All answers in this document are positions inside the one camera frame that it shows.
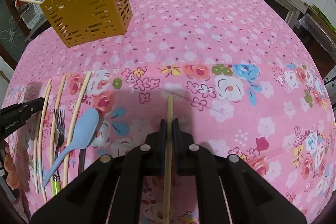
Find person's left hand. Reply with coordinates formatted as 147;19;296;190
4;151;21;189

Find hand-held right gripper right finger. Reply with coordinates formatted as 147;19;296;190
172;119;307;224

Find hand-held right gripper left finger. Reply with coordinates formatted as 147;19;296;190
30;119;171;224

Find green vegetables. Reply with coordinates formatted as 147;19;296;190
309;4;336;28

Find light blue plastic spoon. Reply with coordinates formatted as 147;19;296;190
41;108;100;187

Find yellow slotted utensil holder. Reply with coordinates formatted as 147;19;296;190
40;0;133;49

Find green handled metal fork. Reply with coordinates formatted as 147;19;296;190
52;108;66;197

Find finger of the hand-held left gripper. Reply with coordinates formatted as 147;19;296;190
0;97;46;123

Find brown door with frosted glass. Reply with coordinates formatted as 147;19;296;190
0;0;30;63

